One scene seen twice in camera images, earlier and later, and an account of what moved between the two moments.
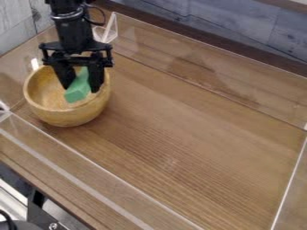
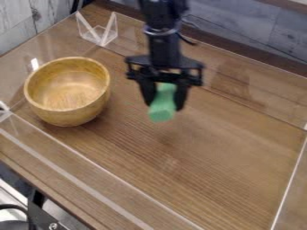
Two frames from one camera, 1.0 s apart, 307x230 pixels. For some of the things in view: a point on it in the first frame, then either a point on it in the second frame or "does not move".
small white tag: [35, 64] does not move
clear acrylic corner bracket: [108, 33] does not move
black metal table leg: [41, 220] does not move
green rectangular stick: [78, 89] → [162, 107]
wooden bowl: [46, 96] does not move
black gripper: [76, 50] → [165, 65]
